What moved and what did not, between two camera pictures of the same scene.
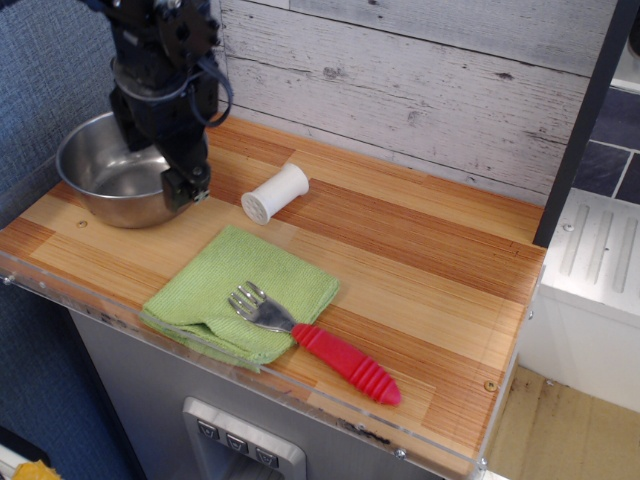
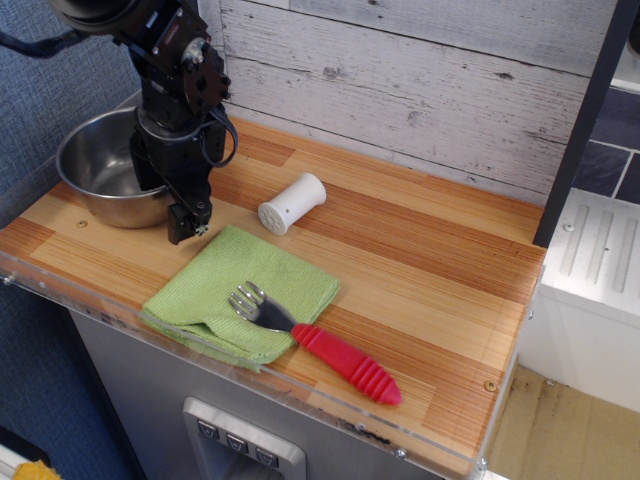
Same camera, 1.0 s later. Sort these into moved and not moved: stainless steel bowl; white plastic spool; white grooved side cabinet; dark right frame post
Moved: white plastic spool
Not moved: white grooved side cabinet; dark right frame post; stainless steel bowl
